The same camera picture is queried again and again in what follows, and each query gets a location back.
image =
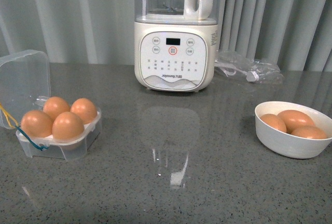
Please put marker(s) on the clear plastic egg box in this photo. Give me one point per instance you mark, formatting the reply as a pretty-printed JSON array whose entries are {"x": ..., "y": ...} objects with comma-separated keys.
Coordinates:
[{"x": 25, "y": 85}]

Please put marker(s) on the white Joyoung blender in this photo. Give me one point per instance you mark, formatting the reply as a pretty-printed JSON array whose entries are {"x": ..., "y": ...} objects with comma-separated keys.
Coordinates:
[{"x": 175, "y": 43}]

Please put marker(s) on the brown egg front left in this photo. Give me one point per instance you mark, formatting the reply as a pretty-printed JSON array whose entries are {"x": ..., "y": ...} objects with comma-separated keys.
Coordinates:
[{"x": 36, "y": 123}]

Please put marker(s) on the yellow rubber band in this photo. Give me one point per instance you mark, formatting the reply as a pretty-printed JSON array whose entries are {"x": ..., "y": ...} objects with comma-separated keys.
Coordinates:
[{"x": 11, "y": 121}]

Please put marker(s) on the brown egg in bowl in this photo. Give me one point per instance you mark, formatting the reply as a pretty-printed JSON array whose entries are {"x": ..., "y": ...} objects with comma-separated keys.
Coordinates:
[
  {"x": 310, "y": 132},
  {"x": 294, "y": 119},
  {"x": 274, "y": 121}
]

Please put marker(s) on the brown egg right in bowl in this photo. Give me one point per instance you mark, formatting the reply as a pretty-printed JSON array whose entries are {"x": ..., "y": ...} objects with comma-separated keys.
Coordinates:
[{"x": 310, "y": 132}]

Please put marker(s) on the brown egg left in bowl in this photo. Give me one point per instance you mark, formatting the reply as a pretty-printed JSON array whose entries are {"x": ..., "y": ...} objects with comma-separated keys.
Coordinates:
[{"x": 274, "y": 121}]

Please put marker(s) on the brown egg from bowl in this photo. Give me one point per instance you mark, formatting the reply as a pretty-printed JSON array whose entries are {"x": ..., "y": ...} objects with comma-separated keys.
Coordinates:
[{"x": 67, "y": 125}]

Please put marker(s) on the white ceramic bowl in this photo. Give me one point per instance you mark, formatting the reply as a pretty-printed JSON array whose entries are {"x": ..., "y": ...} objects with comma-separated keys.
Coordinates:
[{"x": 286, "y": 144}]

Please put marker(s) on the clear plastic bag with cable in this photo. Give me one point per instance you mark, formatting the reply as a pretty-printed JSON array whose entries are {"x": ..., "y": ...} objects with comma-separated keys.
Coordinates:
[{"x": 235, "y": 66}]

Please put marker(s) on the grey curtain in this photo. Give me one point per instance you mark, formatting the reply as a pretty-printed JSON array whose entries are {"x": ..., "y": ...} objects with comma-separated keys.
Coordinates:
[{"x": 294, "y": 34}]

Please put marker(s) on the brown egg middle in bowl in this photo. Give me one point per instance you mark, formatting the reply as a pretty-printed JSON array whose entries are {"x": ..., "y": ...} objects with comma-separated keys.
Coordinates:
[{"x": 294, "y": 119}]

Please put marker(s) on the brown egg back left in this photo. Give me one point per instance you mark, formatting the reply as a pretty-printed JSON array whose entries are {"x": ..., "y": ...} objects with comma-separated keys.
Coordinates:
[{"x": 54, "y": 106}]

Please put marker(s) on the brown egg back right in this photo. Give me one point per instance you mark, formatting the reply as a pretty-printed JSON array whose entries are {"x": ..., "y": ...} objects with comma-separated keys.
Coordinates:
[{"x": 84, "y": 109}]

